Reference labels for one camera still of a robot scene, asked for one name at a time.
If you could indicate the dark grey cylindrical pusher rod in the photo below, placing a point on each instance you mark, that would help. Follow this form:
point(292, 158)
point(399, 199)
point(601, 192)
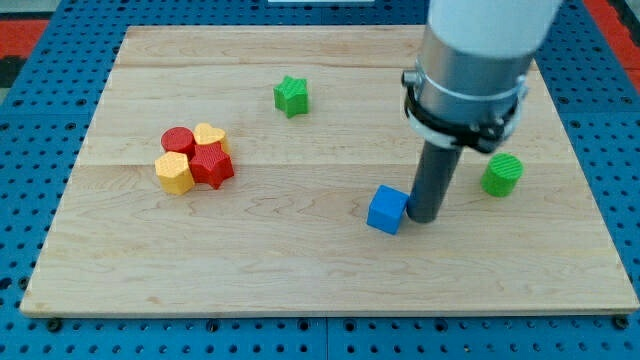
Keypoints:
point(433, 175)

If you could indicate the blue cube block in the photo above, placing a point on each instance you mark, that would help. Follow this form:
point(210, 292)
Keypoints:
point(386, 209)

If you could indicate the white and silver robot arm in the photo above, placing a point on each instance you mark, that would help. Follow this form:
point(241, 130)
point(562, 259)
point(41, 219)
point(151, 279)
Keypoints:
point(468, 84)

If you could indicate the green star block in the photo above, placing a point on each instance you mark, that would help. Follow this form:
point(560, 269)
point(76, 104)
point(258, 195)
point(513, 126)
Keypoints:
point(291, 96)

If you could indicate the red star block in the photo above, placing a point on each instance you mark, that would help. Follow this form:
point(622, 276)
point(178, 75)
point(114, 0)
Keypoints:
point(211, 165)

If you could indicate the green cylinder block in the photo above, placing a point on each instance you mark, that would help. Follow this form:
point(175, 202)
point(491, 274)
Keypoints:
point(501, 175)

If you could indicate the light wooden board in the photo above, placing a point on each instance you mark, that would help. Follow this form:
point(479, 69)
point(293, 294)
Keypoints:
point(287, 234)

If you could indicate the yellow heart block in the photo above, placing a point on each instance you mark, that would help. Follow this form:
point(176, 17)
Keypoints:
point(206, 134)

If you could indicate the red cylinder block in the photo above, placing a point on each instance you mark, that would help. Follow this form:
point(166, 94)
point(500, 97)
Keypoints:
point(180, 140)

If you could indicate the yellow hexagon block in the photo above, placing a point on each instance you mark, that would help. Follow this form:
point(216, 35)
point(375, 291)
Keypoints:
point(173, 172)

